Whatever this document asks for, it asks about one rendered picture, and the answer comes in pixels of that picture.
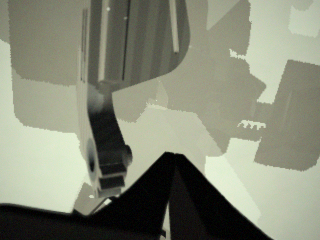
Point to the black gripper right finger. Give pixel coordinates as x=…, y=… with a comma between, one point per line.
x=198, y=211

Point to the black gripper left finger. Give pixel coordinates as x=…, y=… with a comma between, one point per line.
x=136, y=214

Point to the grey metal plate with two round holes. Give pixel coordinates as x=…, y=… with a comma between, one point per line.
x=76, y=212

